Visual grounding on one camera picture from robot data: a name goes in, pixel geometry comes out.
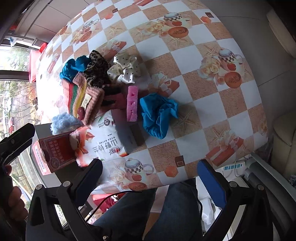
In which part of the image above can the light blue fluffy cloth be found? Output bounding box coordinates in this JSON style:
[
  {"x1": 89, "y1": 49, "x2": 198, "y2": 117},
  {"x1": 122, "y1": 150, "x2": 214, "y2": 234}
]
[{"x1": 51, "y1": 113, "x2": 83, "y2": 135}]

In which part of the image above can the pink striped knit hat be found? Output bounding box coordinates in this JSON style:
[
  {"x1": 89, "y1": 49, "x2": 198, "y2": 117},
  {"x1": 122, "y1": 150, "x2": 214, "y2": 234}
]
[{"x1": 62, "y1": 72, "x2": 104, "y2": 126}]

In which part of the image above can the pink sponge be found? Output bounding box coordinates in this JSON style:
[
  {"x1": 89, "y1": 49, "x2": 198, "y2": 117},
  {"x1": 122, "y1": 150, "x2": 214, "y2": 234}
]
[{"x1": 126, "y1": 85, "x2": 138, "y2": 122}]

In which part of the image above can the leopard print scrunchie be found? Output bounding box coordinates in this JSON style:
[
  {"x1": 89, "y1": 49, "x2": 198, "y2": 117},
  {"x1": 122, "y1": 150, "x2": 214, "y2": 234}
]
[{"x1": 83, "y1": 50, "x2": 111, "y2": 88}]

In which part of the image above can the cream polka dot scrunchie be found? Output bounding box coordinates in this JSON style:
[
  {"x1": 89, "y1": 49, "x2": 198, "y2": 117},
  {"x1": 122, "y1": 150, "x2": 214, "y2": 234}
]
[{"x1": 107, "y1": 52, "x2": 142, "y2": 84}]

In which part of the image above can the person's left hand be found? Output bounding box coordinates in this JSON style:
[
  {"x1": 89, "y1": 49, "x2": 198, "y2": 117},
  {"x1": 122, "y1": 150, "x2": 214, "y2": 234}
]
[{"x1": 4, "y1": 164, "x2": 29, "y2": 222}]

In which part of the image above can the white power strip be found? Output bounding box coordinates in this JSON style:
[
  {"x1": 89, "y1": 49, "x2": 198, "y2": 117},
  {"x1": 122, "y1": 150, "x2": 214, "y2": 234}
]
[{"x1": 222, "y1": 162, "x2": 244, "y2": 171}]

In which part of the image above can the red patterned tissue box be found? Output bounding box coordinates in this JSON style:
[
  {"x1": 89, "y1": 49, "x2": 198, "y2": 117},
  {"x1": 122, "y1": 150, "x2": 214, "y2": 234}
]
[{"x1": 38, "y1": 132, "x2": 76, "y2": 173}]

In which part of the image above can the white printed snack bag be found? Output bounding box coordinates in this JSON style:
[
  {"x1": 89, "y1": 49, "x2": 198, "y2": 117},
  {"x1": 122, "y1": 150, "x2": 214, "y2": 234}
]
[{"x1": 69, "y1": 110, "x2": 128, "y2": 167}]

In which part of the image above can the person's jeans leg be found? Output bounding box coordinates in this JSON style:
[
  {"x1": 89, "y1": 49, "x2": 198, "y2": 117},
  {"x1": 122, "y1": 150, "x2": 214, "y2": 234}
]
[{"x1": 94, "y1": 178, "x2": 203, "y2": 240}]

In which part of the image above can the checkered printed tablecloth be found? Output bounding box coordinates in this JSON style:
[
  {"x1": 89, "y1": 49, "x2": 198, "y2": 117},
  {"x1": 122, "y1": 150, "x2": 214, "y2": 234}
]
[{"x1": 36, "y1": 1, "x2": 268, "y2": 194}]

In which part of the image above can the pink plastic basin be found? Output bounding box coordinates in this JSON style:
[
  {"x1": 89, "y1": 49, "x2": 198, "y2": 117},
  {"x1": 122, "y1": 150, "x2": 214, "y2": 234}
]
[{"x1": 28, "y1": 50, "x2": 41, "y2": 83}]

